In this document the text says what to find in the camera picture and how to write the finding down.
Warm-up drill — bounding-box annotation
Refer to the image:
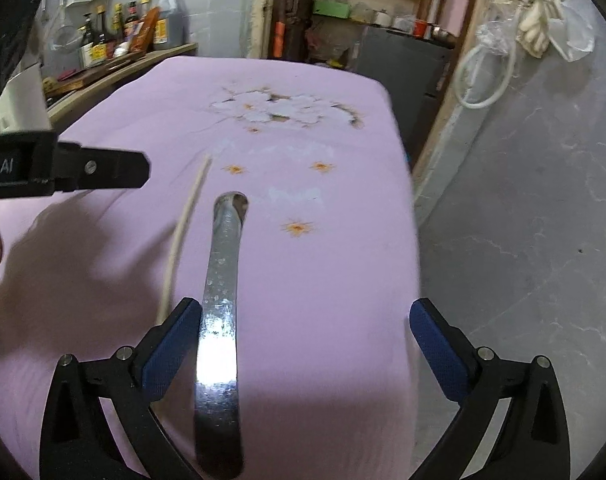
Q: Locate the wooden chopstick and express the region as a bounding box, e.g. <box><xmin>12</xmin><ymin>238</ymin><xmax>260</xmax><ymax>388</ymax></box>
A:
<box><xmin>155</xmin><ymin>154</ymin><xmax>212</xmax><ymax>325</ymax></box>

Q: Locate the white plastic utensil holder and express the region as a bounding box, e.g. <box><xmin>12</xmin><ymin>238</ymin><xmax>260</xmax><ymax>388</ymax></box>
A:
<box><xmin>0</xmin><ymin>64</ymin><xmax>52</xmax><ymax>133</ymax></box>

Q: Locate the wooden cutting board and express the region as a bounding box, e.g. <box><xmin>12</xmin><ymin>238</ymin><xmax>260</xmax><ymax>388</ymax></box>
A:
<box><xmin>44</xmin><ymin>52</ymin><xmax>145</xmax><ymax>99</ymax></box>

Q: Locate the yellow label dark bottle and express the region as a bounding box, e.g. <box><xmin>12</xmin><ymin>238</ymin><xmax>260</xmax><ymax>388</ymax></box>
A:
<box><xmin>92</xmin><ymin>4</ymin><xmax>108</xmax><ymax>64</ymax></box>

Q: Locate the brown sauce bottle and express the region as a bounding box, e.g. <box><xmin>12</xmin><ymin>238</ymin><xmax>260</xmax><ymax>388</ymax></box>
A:
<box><xmin>130</xmin><ymin>6</ymin><xmax>160</xmax><ymax>53</ymax></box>

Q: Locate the large dark soy sauce jug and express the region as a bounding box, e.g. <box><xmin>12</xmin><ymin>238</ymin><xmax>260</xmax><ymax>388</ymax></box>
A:
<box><xmin>153</xmin><ymin>0</ymin><xmax>186</xmax><ymax>50</ymax></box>

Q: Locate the pink floral tablecloth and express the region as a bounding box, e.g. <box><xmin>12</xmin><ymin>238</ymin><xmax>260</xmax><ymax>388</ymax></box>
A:
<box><xmin>0</xmin><ymin>56</ymin><xmax>419</xmax><ymax>479</ymax></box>

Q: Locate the green plastic box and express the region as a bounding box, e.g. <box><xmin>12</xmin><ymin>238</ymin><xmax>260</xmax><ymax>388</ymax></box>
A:
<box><xmin>313</xmin><ymin>0</ymin><xmax>351</xmax><ymax>20</ymax></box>

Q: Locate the dark grey cabinet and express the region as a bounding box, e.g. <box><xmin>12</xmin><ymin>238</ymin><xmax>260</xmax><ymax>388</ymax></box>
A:
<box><xmin>352</xmin><ymin>26</ymin><xmax>454</xmax><ymax>162</ymax></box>

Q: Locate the clear plastic bag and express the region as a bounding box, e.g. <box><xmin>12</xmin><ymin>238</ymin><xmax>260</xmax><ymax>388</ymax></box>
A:
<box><xmin>548</xmin><ymin>0</ymin><xmax>596</xmax><ymax>63</ymax></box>

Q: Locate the bundle of white gloves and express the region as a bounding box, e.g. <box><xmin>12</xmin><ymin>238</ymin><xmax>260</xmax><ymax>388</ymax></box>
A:
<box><xmin>495</xmin><ymin>0</ymin><xmax>565</xmax><ymax>58</ymax></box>

